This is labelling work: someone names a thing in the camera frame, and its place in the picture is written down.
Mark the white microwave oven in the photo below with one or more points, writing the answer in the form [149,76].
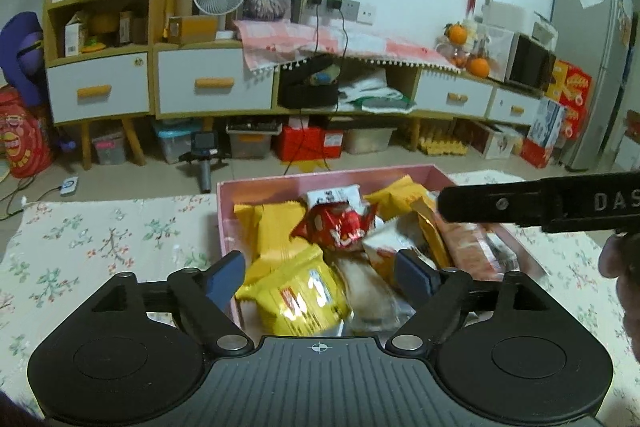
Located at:
[530,67]

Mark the red printed bag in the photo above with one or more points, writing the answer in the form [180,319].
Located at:
[20,137]

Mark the gold foil snack bar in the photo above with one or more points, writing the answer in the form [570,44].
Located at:
[430,232]

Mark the pink checked cloth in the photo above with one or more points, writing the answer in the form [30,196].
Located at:
[280,39]

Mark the blue white carton box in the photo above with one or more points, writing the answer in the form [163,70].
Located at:
[547,119]

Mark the small clear storage bin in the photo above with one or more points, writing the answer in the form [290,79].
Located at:
[107,149]

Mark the bag of oranges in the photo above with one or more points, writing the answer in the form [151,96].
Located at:
[456,54]

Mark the folded white cloths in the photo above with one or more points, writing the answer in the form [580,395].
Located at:
[370,94]

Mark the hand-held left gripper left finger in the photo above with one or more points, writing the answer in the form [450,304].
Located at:
[225,282]

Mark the orange white snack packet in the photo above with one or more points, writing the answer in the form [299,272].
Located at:
[382,252]

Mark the white appliance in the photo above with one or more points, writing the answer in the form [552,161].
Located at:
[502,14]

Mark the purple plush toy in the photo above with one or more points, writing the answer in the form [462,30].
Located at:
[22,37]

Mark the low wooden cabinet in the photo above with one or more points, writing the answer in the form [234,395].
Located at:
[407,82]

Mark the translucent white storage bin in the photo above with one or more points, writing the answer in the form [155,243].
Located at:
[367,142]

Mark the white printed box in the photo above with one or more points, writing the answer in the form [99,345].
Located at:
[495,142]

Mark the brown cardboard box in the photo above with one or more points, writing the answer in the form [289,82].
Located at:
[197,29]

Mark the red yellow gift boxes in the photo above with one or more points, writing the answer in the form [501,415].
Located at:
[572,89]

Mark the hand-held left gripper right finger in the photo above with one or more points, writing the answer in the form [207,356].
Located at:
[414,279]

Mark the pink cardboard box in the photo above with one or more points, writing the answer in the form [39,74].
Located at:
[225,227]

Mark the grey wall socket panel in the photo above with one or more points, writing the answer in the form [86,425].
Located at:
[350,9]

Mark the red snack packet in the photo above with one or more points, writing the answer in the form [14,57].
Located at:
[335,227]

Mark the person's right hand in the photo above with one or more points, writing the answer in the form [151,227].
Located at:
[627,272]

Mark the blue lid storage bin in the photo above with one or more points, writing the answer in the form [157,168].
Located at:
[170,147]

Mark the grey refrigerator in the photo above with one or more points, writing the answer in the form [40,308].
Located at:
[595,57]

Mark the yellow egg tray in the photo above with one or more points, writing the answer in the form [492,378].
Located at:
[442,147]

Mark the pink clear snack packet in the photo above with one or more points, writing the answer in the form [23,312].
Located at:
[467,247]

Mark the large yellow snack packet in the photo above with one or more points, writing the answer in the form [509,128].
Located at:
[280,287]

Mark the small yellow snack packet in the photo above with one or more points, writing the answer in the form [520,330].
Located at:
[400,199]

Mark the white blue bread packet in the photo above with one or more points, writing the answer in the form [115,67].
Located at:
[370,297]

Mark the small white carton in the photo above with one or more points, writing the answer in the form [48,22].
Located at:
[75,37]

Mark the red cardboard box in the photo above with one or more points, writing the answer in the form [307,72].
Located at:
[300,144]

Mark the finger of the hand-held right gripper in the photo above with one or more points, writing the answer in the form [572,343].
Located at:
[490,204]

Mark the white power adapter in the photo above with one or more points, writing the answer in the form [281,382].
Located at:
[70,186]

